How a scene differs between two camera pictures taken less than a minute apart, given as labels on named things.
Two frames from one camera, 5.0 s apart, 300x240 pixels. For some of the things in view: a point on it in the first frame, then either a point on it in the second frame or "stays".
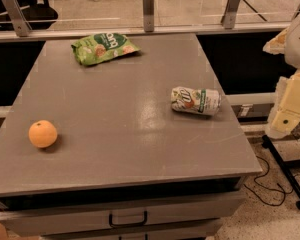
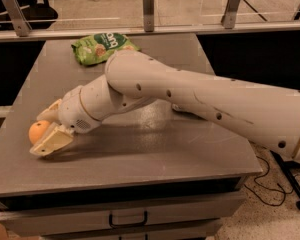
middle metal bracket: (148, 9) stays
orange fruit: (43, 133) stays
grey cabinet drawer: (210, 208) stays
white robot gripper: (299, 45) → (72, 111)
